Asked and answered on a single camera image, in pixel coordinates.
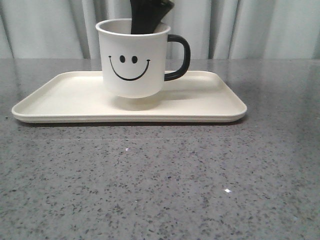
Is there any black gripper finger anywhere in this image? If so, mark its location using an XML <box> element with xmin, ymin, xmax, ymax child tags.
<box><xmin>130</xmin><ymin>0</ymin><xmax>160</xmax><ymax>34</ymax></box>
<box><xmin>152</xmin><ymin>0</ymin><xmax>174</xmax><ymax>33</ymax></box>

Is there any white smiley mug black handle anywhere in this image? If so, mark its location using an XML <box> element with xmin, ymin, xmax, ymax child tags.
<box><xmin>95</xmin><ymin>18</ymin><xmax>191</xmax><ymax>99</ymax></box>

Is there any cream rectangular tray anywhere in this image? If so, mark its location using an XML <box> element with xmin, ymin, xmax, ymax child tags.
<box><xmin>11</xmin><ymin>70</ymin><xmax>247</xmax><ymax>124</ymax></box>

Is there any grey pleated curtain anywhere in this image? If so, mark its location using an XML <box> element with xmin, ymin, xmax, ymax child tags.
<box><xmin>0</xmin><ymin>0</ymin><xmax>320</xmax><ymax>59</ymax></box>

